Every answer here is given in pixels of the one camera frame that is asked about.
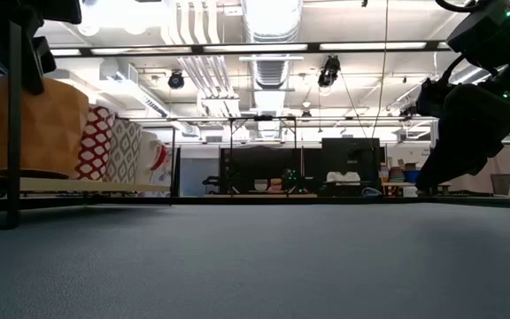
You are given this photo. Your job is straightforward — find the white folded cloths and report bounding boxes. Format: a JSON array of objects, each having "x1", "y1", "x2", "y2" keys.
[{"x1": 324, "y1": 171, "x2": 362, "y2": 185}]

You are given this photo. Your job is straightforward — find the red and white mug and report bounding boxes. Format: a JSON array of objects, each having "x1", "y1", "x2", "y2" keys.
[{"x1": 135, "y1": 131, "x2": 171, "y2": 187}]

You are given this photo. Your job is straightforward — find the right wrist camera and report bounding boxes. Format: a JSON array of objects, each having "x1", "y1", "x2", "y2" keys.
[{"x1": 446, "y1": 0, "x2": 510, "y2": 68}]

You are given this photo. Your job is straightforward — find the black ceiling dome camera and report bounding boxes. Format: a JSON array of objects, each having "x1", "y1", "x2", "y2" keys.
[{"x1": 167, "y1": 72, "x2": 186, "y2": 91}]

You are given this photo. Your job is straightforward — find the distant black station frame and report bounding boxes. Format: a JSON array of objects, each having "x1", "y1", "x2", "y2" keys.
[{"x1": 227, "y1": 114, "x2": 299, "y2": 197}]

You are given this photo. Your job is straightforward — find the black hanging camera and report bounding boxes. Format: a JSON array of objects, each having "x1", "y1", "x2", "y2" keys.
[{"x1": 318, "y1": 54, "x2": 343, "y2": 89}]

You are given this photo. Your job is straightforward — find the grey office chair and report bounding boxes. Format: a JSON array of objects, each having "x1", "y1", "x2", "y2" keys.
[{"x1": 490, "y1": 173, "x2": 510, "y2": 198}]

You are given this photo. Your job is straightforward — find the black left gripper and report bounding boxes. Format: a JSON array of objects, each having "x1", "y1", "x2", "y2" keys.
[{"x1": 0, "y1": 0, "x2": 82, "y2": 95}]

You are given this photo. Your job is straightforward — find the red lattice pattern mug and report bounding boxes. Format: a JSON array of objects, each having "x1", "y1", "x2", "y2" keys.
[{"x1": 73, "y1": 104, "x2": 117, "y2": 182}]

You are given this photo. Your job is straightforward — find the orange faceted mug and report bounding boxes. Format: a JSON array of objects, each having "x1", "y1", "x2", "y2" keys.
[{"x1": 0, "y1": 74, "x2": 90, "y2": 179}]

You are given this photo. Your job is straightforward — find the grey diamond pattern mug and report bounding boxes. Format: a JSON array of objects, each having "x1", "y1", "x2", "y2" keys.
[{"x1": 104, "y1": 118, "x2": 143, "y2": 185}]

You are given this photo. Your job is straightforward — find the black rig frame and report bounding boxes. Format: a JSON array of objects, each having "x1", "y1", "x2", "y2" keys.
[{"x1": 0, "y1": 39, "x2": 510, "y2": 210}]

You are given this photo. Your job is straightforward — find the silver ceiling air duct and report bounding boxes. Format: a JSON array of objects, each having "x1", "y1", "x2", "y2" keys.
[{"x1": 242, "y1": 0, "x2": 304, "y2": 90}]

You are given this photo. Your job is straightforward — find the black partition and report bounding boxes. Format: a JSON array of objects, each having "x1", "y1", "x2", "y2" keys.
[{"x1": 218, "y1": 145, "x2": 322, "y2": 196}]

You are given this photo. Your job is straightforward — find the wooden shelf black frame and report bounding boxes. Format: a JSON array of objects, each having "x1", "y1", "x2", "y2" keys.
[{"x1": 0, "y1": 19, "x2": 176, "y2": 230}]

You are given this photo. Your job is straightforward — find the pink cloth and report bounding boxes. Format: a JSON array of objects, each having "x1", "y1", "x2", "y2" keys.
[{"x1": 444, "y1": 144, "x2": 510, "y2": 195}]

